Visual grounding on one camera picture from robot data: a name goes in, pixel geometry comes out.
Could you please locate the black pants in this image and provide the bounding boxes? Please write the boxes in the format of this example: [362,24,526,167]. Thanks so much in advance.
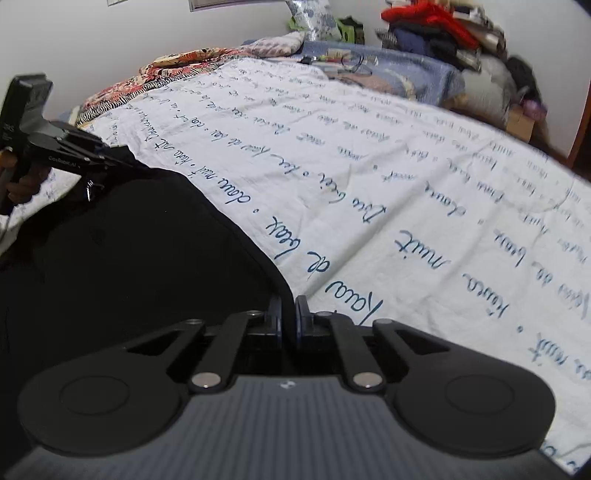
[1,169,294,467]

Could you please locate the left hand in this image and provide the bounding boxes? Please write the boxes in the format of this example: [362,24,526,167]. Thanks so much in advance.
[1,150,51,205]

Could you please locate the red floral blanket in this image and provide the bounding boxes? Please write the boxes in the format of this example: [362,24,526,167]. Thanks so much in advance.
[75,31,306,128]

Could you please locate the white script-print bedsheet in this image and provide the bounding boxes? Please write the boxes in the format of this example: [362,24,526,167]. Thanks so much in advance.
[1,57,590,479]

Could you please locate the cardboard box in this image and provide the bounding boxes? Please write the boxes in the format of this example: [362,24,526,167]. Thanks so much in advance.
[505,105,536,143]

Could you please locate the blue floral white pillow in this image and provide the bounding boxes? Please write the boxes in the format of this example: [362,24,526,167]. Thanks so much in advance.
[286,0,342,41]

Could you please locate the pile of mixed clothes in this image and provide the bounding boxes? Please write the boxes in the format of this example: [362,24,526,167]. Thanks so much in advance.
[383,1,547,129]

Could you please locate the blue patterned blanket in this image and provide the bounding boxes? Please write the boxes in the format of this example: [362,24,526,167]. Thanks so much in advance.
[272,41,466,108]

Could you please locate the green bag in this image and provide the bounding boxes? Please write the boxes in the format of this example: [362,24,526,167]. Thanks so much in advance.
[337,16,366,45]

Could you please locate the red garment on pile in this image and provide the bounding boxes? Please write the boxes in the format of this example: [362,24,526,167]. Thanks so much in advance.
[381,1,480,50]

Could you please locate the black cable on blanket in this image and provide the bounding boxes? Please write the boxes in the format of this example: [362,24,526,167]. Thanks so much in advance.
[339,49,375,77]

